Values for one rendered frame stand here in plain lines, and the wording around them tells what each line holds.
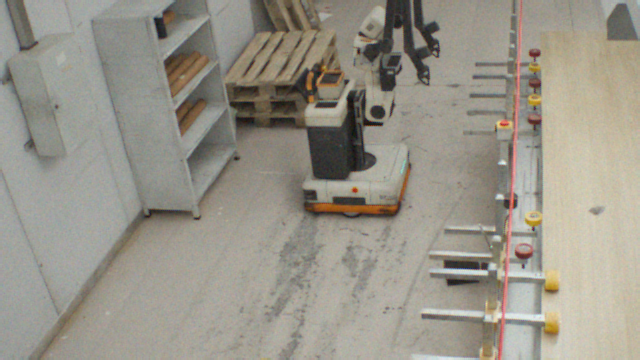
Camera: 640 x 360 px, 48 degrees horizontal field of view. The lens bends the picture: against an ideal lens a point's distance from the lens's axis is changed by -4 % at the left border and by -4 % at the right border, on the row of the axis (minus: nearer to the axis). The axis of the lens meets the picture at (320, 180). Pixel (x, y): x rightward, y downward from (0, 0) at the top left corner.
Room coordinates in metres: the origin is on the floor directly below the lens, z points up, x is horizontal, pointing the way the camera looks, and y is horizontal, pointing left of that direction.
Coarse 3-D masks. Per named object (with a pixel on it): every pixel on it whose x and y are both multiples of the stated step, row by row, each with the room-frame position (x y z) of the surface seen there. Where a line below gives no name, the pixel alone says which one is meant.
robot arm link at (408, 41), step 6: (402, 0) 4.16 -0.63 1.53; (408, 0) 4.15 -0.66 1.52; (402, 6) 4.16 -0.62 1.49; (408, 6) 4.15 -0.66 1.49; (402, 12) 4.16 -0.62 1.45; (408, 12) 4.15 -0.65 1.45; (402, 18) 4.17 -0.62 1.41; (408, 18) 4.15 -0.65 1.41; (402, 24) 4.18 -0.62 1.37; (408, 24) 4.15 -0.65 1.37; (408, 30) 4.15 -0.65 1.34; (408, 36) 4.15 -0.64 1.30; (408, 42) 4.15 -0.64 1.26; (414, 48) 4.18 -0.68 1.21
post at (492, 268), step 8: (488, 264) 2.10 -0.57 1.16; (496, 264) 2.09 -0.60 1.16; (488, 272) 2.08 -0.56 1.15; (496, 272) 2.07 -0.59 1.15; (488, 280) 2.08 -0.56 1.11; (496, 280) 2.07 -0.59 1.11; (488, 288) 2.08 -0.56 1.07; (496, 288) 2.07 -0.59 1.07; (488, 296) 2.08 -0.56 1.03; (496, 296) 2.07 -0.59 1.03; (488, 304) 2.08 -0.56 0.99; (496, 304) 2.07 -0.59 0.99; (496, 336) 2.08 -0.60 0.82; (496, 344) 2.08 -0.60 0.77
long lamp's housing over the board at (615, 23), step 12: (600, 0) 1.49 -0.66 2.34; (612, 0) 1.39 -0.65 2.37; (624, 0) 1.35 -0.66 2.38; (612, 12) 1.34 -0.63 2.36; (624, 12) 1.34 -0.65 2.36; (612, 24) 1.34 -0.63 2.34; (624, 24) 1.34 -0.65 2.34; (612, 36) 1.34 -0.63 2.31; (624, 36) 1.34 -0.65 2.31; (636, 36) 1.33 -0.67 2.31
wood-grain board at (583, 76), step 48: (576, 48) 4.57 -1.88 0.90; (624, 48) 4.47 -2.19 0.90; (576, 96) 3.85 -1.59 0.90; (624, 96) 3.77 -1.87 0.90; (576, 144) 3.30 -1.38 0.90; (624, 144) 3.23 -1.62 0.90; (576, 192) 2.86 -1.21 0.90; (624, 192) 2.79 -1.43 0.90; (576, 240) 2.49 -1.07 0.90; (624, 240) 2.44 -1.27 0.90; (576, 288) 2.18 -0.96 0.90; (624, 288) 2.14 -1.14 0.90; (576, 336) 1.92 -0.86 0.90; (624, 336) 1.88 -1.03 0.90
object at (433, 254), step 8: (432, 256) 2.60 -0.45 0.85; (440, 256) 2.59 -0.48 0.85; (448, 256) 2.58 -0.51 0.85; (456, 256) 2.57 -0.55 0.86; (464, 256) 2.56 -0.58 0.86; (472, 256) 2.55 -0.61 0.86; (480, 256) 2.54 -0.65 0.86; (488, 256) 2.53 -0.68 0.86; (504, 256) 2.51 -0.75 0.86; (512, 256) 2.50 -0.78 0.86
